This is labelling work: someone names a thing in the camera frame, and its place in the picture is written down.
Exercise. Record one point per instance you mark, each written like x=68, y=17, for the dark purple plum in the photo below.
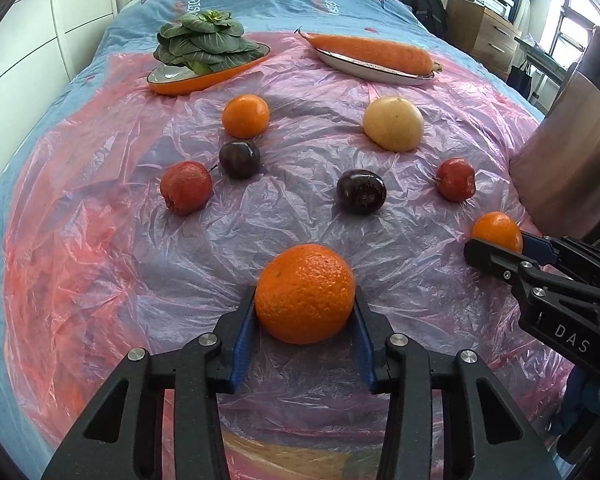
x=239, y=159
x=361, y=191

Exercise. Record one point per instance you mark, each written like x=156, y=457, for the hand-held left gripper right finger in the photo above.
x=364, y=345

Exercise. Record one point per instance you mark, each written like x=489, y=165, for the green bok choy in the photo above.
x=205, y=40

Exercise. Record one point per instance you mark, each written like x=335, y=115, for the large orange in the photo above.
x=305, y=292

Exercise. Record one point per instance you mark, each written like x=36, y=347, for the small orange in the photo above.
x=495, y=227

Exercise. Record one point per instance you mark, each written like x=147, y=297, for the wooden dresser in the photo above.
x=485, y=40

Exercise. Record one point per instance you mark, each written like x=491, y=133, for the white oval dish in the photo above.
x=360, y=71

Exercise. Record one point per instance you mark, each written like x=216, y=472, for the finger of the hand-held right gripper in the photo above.
x=535, y=247
x=490, y=259

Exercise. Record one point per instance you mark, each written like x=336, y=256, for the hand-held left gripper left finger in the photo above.
x=242, y=345

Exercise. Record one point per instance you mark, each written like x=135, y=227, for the pink plastic sheet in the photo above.
x=130, y=260

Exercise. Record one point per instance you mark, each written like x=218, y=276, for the carrot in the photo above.
x=375, y=50

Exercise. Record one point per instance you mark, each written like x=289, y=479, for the blue printed bedsheet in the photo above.
x=290, y=0

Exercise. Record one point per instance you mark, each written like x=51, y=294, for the dark tote bag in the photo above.
x=519, y=80

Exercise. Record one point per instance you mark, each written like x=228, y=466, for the red apple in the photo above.
x=186, y=187
x=455, y=180

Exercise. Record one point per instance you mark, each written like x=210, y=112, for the yellow pomelo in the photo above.
x=394, y=124

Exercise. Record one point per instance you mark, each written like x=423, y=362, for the orange oval dish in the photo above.
x=180, y=85

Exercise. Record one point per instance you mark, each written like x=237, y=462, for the medium orange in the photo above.
x=245, y=116

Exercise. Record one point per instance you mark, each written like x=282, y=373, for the white desk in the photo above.
x=540, y=57

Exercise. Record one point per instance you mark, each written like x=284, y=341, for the black backpack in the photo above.
x=425, y=7

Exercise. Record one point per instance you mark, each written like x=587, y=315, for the white wardrobe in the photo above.
x=45, y=35

